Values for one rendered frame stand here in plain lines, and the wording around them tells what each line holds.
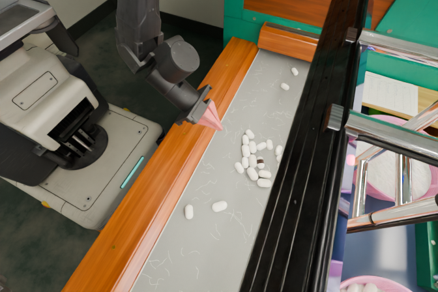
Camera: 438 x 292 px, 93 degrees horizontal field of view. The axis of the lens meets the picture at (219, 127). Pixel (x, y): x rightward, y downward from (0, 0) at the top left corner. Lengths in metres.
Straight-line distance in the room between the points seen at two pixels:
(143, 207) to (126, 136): 0.75
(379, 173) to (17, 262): 1.68
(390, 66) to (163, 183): 0.80
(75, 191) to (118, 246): 0.72
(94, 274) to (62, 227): 1.00
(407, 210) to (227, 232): 0.34
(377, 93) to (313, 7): 0.34
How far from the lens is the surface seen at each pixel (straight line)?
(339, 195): 0.21
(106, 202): 1.17
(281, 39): 0.79
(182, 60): 0.38
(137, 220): 0.56
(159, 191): 0.56
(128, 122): 1.31
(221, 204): 0.53
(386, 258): 0.74
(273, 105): 0.71
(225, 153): 0.60
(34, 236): 1.64
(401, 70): 0.92
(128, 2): 0.41
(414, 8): 0.81
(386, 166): 0.75
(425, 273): 0.76
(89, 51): 2.41
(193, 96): 0.45
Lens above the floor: 1.29
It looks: 59 degrees down
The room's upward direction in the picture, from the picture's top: straight up
